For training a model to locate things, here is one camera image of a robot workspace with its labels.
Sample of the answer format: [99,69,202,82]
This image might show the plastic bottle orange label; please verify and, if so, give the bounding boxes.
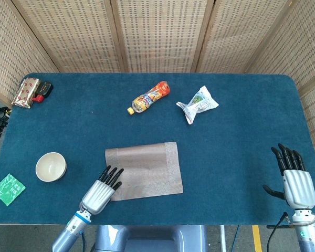
[127,80,171,116]

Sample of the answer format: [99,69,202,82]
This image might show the crumpled white snack bag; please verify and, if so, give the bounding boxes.
[176,85,220,125]

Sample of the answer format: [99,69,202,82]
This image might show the wicker folding screen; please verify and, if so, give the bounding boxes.
[0,0,315,169]

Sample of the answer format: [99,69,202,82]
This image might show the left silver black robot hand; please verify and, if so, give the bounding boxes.
[80,165,124,215]

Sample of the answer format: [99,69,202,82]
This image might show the beige bowl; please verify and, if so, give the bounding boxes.
[35,152,67,182]

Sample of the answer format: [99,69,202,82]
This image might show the blue carpet table cover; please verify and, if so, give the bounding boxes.
[0,72,315,226]

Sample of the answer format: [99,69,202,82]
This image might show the brown woven placemat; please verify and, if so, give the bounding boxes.
[105,141,184,202]

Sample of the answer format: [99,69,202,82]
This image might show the black box with red part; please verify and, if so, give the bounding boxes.
[32,81,54,103]

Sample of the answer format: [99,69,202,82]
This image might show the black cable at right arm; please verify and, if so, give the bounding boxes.
[267,212,292,252]

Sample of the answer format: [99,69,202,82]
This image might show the blue-grey robot torso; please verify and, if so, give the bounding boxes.
[93,225,209,252]

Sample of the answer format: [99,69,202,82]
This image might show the blue cable under table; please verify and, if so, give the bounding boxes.
[79,229,87,252]
[230,225,241,252]

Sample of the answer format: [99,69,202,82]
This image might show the green plastic packet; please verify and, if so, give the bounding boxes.
[0,173,26,207]

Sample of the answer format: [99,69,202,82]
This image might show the gold foil packet red prints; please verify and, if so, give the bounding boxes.
[11,77,40,109]

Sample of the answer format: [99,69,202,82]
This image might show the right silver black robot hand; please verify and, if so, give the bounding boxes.
[262,143,315,210]

